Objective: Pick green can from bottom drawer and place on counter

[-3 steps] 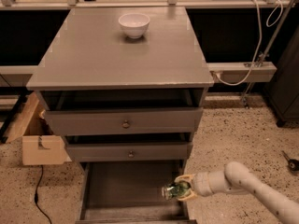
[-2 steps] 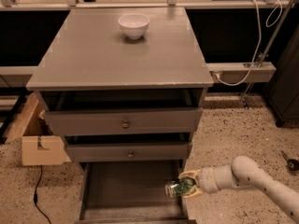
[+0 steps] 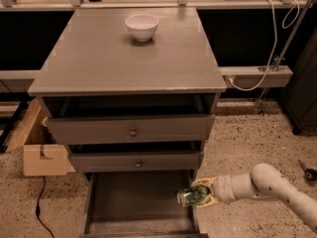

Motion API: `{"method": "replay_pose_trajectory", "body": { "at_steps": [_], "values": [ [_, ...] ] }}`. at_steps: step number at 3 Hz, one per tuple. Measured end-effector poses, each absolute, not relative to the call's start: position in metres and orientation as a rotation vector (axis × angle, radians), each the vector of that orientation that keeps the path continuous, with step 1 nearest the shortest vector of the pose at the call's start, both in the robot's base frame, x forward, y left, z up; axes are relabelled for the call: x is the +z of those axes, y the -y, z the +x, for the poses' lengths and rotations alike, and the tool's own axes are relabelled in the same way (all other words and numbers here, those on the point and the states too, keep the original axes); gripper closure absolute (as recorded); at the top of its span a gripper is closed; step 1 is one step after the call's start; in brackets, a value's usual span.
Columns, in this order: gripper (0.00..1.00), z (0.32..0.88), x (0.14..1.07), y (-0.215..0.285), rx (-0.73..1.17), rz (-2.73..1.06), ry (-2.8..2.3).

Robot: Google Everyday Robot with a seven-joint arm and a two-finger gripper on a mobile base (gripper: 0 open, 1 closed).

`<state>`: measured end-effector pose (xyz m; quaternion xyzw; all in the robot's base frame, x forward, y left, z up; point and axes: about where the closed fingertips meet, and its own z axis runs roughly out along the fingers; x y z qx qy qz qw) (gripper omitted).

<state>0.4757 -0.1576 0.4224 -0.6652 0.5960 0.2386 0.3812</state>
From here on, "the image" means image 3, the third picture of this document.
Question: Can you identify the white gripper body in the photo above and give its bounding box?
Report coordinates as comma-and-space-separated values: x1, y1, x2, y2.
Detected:
211, 176, 237, 203

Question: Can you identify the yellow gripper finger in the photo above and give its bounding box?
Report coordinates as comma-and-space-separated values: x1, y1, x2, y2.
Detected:
196, 196, 219, 207
191, 178, 215, 188

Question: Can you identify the green soda can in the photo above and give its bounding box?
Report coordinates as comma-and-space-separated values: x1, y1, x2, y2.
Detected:
177, 185, 211, 207

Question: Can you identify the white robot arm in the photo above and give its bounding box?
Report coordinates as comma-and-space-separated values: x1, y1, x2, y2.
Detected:
191, 164, 317, 233

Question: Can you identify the bottom grey open drawer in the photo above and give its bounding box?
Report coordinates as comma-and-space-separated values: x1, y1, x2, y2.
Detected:
79, 171, 209, 238

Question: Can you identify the grey drawer cabinet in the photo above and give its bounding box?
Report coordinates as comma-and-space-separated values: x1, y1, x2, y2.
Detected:
28, 7, 228, 238

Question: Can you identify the middle grey drawer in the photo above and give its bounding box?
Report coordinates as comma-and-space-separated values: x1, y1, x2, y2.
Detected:
70, 152, 204, 173

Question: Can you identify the top grey drawer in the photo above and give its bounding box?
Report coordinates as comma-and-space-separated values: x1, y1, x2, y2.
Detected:
48, 114, 215, 145

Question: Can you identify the dark cabinet at right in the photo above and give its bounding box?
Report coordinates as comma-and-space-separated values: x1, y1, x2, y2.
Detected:
280, 29, 317, 135

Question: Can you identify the white ceramic bowl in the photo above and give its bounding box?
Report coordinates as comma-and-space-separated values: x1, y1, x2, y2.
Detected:
125, 14, 159, 42

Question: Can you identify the black handled tool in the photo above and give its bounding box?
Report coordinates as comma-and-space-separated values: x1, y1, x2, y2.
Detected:
298, 161, 317, 181

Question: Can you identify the black floor cable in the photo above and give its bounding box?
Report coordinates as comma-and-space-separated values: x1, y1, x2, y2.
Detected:
35, 176, 55, 238

